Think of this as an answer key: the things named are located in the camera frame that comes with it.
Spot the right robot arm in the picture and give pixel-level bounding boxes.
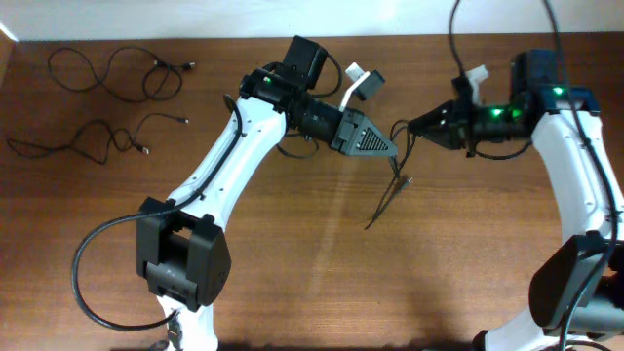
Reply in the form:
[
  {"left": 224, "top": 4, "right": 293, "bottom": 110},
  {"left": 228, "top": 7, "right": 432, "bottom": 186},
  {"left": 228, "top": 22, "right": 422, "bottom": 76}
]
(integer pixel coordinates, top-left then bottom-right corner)
[{"left": 408, "top": 50, "right": 623, "bottom": 350}]

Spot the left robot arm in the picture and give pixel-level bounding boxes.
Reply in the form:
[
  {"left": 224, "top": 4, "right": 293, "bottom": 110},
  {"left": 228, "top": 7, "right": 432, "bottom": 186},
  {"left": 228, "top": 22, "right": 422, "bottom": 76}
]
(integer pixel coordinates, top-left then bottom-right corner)
[{"left": 136, "top": 36, "right": 398, "bottom": 350}]

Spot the black thin usb cable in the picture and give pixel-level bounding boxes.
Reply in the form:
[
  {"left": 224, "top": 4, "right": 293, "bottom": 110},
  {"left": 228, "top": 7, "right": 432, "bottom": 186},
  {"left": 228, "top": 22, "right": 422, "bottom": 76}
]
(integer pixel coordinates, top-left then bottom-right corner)
[{"left": 46, "top": 45, "right": 196, "bottom": 103}]

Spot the black braided usb cable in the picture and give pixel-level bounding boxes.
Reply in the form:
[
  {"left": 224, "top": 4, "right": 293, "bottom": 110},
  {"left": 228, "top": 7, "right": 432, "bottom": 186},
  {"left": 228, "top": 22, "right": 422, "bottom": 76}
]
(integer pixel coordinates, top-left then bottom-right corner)
[{"left": 6, "top": 112, "right": 190, "bottom": 166}]

